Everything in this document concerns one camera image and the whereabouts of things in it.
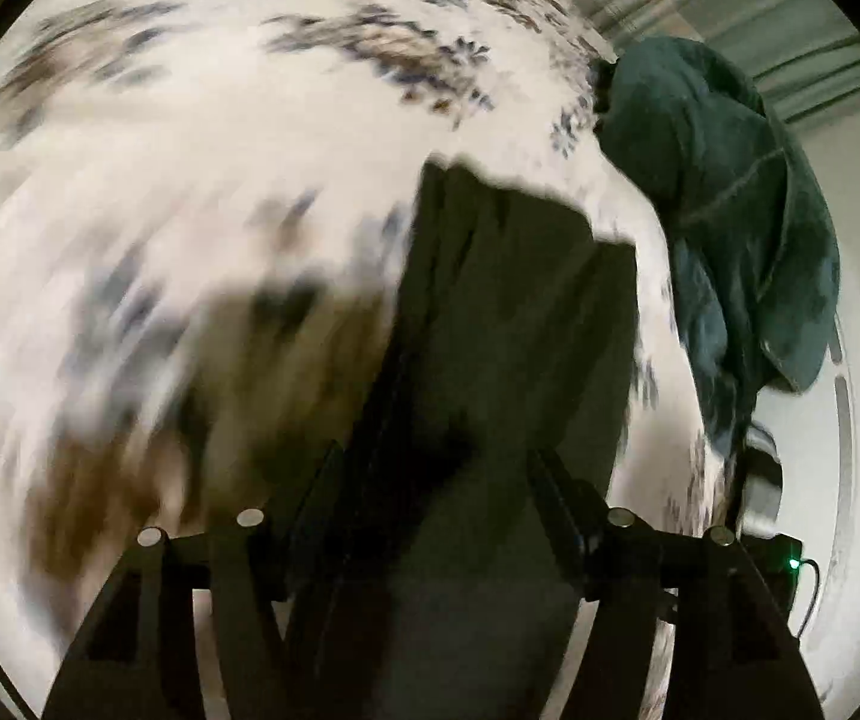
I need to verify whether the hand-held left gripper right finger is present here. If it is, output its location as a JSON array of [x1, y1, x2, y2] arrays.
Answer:
[[527, 448, 827, 720]]

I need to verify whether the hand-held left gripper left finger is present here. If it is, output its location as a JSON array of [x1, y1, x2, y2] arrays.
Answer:
[[41, 444, 359, 720]]

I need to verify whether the dark small garment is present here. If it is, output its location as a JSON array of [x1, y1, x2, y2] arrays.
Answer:
[[280, 156, 642, 720]]

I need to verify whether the teal towel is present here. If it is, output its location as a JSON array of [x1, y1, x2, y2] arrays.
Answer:
[[593, 35, 843, 460]]

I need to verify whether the white floral blanket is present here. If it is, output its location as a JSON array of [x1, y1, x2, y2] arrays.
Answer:
[[0, 0, 740, 720]]

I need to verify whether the grey-green curtain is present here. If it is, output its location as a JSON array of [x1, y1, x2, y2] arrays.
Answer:
[[571, 0, 860, 128]]

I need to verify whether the black cable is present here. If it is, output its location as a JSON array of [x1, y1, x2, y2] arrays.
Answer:
[[793, 559, 822, 638]]

